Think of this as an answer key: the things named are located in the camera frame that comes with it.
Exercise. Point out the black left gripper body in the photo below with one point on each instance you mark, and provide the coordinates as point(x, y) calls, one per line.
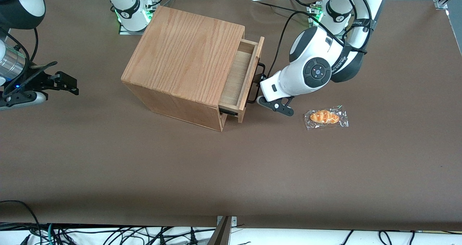
point(260, 76)

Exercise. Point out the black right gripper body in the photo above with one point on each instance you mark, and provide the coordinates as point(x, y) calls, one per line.
point(40, 79)

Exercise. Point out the wooden drawer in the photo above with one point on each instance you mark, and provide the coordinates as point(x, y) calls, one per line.
point(238, 75)

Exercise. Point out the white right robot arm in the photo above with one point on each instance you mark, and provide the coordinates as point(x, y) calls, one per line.
point(126, 3)

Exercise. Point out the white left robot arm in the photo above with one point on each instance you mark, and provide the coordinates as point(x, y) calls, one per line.
point(317, 71)

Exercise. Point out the plastic-wrapped bread roll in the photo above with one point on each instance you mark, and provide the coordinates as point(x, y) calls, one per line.
point(325, 117)

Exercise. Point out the oak wooden cabinet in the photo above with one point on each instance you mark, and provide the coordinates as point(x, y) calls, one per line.
point(184, 57)

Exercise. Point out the brown table cover sheet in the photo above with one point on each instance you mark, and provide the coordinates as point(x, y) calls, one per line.
point(231, 173)

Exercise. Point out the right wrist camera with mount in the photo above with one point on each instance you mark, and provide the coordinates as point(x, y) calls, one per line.
point(25, 100)

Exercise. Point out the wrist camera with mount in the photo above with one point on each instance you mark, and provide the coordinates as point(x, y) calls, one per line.
point(25, 100)
point(278, 106)

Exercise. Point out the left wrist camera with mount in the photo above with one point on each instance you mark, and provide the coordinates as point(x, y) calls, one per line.
point(278, 106)

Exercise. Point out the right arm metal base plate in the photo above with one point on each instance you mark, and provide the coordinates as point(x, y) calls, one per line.
point(126, 32)

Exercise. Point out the silver metal bracket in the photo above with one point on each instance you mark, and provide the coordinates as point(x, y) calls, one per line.
point(234, 221)

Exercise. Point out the brown wedge post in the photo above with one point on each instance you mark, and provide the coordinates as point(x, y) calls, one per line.
point(220, 234)

